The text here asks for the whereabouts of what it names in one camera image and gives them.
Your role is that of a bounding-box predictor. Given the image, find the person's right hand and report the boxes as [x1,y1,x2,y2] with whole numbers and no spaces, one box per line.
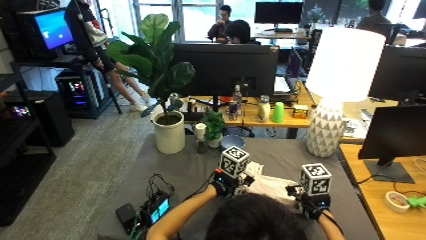
[285,184,333,221]

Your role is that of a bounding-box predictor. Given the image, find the person's left hand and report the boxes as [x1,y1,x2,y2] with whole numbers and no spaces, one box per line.
[211,168,257,198]

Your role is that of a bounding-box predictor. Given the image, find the white cloth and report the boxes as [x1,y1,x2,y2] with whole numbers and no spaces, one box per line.
[243,161,309,205]

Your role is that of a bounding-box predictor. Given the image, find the white marker cube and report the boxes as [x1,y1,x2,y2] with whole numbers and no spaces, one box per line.
[300,162,335,197]
[217,145,252,179]

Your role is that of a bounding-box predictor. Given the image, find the blue bowl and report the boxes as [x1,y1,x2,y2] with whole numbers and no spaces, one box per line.
[220,134,247,150]

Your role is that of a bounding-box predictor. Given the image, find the white and black grinder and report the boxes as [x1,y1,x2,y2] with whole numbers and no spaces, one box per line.
[195,122,211,155]

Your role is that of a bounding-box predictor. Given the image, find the small green plant white pot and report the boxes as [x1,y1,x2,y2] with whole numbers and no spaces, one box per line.
[201,110,227,150]

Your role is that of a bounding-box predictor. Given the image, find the long wooden desk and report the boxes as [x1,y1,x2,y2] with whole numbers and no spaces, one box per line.
[176,81,401,140]

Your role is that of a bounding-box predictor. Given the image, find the dark drink can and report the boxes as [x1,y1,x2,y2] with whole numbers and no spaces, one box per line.
[227,99,240,121]

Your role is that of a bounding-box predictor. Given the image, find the black device with lit screen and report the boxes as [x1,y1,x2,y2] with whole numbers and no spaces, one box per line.
[139,189,174,228]

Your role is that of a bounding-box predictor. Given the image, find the green plastic cup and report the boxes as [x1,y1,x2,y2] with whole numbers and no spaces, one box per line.
[271,101,287,124]

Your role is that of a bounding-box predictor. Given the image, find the white tape roll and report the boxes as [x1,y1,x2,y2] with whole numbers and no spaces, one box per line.
[384,190,412,215]

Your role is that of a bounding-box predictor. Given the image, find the wooden side desk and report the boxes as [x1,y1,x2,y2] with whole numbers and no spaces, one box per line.
[339,142,426,240]

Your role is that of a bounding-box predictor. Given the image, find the yellow box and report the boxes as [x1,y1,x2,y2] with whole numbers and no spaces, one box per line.
[292,104,311,120]

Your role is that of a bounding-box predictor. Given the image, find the clear water bottle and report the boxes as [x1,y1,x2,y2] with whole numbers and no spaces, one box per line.
[231,84,244,116]

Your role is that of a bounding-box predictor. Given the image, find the green toy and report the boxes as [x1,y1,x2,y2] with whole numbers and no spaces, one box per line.
[405,195,426,210]

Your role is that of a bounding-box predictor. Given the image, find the black monitor with stand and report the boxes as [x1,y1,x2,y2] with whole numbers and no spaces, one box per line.
[357,104,426,185]

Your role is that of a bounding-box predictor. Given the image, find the black battery box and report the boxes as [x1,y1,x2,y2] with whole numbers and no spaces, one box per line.
[115,202,139,232]

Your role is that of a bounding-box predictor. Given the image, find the large black monitor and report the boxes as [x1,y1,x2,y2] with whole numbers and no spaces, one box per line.
[171,42,281,113]

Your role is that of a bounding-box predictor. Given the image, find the open laptop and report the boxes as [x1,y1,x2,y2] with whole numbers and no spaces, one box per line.
[273,47,304,98]

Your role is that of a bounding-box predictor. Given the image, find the large leafy plant white pot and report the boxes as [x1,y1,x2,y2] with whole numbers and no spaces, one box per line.
[106,13,197,155]

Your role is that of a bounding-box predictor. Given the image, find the white table lamp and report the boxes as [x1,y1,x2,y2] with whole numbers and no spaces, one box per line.
[304,26,388,159]

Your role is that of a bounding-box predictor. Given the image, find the black computer tower with lights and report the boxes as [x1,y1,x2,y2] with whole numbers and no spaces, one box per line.
[55,67,114,120]

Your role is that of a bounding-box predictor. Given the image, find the black shelf rack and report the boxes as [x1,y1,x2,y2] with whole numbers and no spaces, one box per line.
[0,72,59,228]

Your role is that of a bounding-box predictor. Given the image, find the black background monitor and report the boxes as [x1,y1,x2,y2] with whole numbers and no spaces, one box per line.
[253,1,305,25]

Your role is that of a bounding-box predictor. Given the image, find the monitor with blue screen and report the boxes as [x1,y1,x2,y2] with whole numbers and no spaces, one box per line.
[15,7,76,57]

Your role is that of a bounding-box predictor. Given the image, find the black cables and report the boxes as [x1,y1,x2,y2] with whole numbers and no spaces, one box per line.
[146,172,178,201]

